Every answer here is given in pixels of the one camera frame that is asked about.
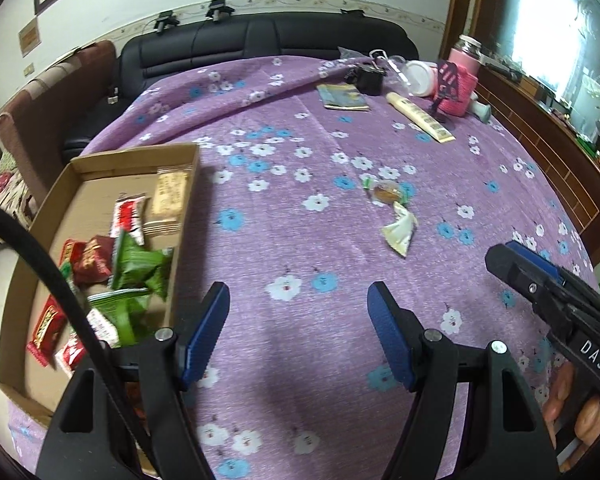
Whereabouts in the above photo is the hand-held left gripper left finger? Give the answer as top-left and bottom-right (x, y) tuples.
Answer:
(36, 281), (231, 480)

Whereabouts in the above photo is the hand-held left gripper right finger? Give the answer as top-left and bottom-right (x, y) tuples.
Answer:
(367, 281), (561, 480)

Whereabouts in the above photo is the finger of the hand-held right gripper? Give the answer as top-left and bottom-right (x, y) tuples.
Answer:
(484, 245), (566, 318)
(505, 240), (581, 286)

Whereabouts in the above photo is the green snack packet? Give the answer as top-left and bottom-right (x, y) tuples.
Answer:
(87, 287), (153, 346)
(111, 232), (175, 301)

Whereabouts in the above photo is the white green triangular packet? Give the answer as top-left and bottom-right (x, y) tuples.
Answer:
(381, 201), (419, 258)

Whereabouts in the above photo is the dark red triangular packet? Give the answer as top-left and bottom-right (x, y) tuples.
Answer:
(72, 235), (117, 287)

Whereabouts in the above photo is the long red white packet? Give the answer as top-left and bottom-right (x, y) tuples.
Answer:
(109, 194), (147, 246)

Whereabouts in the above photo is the red white zigzag-edged packet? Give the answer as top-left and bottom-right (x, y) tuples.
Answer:
(54, 307), (120, 373)

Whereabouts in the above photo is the beige wafer packet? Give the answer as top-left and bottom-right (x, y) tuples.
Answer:
(145, 170), (191, 236)

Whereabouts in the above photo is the clear brown pastry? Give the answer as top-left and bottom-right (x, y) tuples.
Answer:
(362, 172), (416, 206)

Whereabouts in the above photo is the small red round-logo packet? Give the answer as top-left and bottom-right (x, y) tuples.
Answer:
(59, 239), (88, 273)

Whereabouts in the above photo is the bright red snack packet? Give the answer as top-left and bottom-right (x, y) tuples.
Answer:
(26, 295), (66, 368)

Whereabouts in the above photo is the shallow cardboard box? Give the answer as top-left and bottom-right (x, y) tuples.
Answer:
(0, 142), (202, 476)

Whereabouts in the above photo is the person's right hand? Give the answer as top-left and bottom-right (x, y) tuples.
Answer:
(540, 364), (600, 466)

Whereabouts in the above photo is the wooden counter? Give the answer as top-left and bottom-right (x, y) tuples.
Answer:
(472, 65), (600, 271)

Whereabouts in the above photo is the purple floral tablecloth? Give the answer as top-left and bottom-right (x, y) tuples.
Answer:
(7, 55), (600, 480)

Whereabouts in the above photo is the teal ceramic cup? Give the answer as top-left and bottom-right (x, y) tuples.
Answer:
(469, 97), (493, 123)

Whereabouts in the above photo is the cream tube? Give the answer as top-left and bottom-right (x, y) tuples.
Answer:
(385, 91), (456, 143)

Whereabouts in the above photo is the dark patterned stand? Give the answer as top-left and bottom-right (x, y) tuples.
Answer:
(427, 60), (461, 126)

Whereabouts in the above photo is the pink sleeved bottle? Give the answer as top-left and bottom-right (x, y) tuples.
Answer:
(434, 35), (482, 118)

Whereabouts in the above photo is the white bowl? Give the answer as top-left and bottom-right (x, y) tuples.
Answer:
(404, 60), (438, 98)

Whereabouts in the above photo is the clear plastic bag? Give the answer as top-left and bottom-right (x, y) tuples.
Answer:
(337, 46), (411, 93)

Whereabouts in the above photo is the floral blanket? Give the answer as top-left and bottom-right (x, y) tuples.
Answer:
(0, 155), (36, 241)

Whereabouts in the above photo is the small black box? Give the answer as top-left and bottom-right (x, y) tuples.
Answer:
(345, 64), (386, 96)

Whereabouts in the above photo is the green booklet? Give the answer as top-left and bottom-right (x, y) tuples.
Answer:
(316, 82), (371, 112)

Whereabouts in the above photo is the large glass window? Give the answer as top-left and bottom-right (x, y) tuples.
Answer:
(475, 0), (600, 146)

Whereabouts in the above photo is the brown armchair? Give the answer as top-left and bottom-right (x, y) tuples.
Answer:
(0, 40), (118, 211)

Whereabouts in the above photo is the black leather sofa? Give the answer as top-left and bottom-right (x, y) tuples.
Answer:
(62, 10), (420, 163)

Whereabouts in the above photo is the black cable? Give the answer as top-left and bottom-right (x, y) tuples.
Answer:
(0, 197), (153, 480)

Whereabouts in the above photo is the beige wall paper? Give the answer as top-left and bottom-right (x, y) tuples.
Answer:
(18, 16), (42, 58)

